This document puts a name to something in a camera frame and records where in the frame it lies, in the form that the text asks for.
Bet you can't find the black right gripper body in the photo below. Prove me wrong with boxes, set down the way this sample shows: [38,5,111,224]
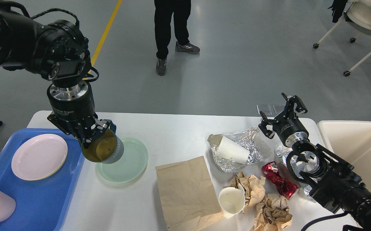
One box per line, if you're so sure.
[274,118,309,147]

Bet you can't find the crumpled brown paper upper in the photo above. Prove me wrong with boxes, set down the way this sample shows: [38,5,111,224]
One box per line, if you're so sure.
[230,171,266,213]

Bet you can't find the crumpled brown paper lower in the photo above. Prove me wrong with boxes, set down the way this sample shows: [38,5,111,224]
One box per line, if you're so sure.
[250,193,293,231]

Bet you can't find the red snack wrapper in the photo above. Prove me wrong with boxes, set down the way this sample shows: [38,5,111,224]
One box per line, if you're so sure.
[261,161,299,200]

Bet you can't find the white paper cup upright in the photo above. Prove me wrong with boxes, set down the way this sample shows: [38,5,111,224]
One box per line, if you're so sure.
[218,187,245,219]

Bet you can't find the dark teal mug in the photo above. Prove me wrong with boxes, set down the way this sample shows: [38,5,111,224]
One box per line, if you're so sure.
[81,119,125,164]

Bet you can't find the blue plastic tray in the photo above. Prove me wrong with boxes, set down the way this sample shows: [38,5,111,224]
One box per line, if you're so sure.
[0,128,84,231]

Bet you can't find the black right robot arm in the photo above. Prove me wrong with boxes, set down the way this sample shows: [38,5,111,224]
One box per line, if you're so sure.
[258,93,371,231]

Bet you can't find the pink plate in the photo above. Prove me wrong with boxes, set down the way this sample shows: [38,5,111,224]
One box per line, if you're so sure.
[11,133,68,181]

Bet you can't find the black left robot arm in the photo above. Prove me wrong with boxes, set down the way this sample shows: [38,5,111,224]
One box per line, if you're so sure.
[0,0,116,148]

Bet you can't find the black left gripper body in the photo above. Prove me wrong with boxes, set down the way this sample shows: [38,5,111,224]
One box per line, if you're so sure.
[46,81,96,135]

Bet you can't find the white paper cup lying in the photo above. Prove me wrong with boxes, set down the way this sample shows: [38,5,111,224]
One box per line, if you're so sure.
[215,136,250,164]

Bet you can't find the brown paper bag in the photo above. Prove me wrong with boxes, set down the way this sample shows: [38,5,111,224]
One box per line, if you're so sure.
[156,156,222,231]

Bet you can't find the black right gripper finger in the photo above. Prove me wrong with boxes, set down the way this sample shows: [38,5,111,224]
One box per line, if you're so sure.
[281,93,308,121]
[258,111,280,140]

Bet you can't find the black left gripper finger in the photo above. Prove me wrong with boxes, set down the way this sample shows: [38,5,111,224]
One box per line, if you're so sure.
[88,118,117,141]
[65,124,93,149]

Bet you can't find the crumpled aluminium foil sheet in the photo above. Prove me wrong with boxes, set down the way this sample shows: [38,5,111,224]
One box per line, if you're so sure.
[207,127,272,173]

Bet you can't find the light green plate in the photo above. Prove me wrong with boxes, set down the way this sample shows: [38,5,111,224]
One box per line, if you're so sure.
[96,137,148,183]

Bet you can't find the crumpled foil right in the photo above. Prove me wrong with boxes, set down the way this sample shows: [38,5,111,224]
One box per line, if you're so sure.
[274,142,316,203]

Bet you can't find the black garment on chair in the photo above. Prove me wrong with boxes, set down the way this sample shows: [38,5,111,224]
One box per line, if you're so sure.
[327,0,348,23]

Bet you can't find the person in black trousers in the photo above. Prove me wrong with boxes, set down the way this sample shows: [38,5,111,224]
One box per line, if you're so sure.
[154,0,200,76]

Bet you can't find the beige plastic bin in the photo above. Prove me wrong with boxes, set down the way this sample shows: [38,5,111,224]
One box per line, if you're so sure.
[317,120,371,192]

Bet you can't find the crumpled brown paper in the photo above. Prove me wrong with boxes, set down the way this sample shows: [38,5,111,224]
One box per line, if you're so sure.
[250,193,293,231]
[230,171,266,213]

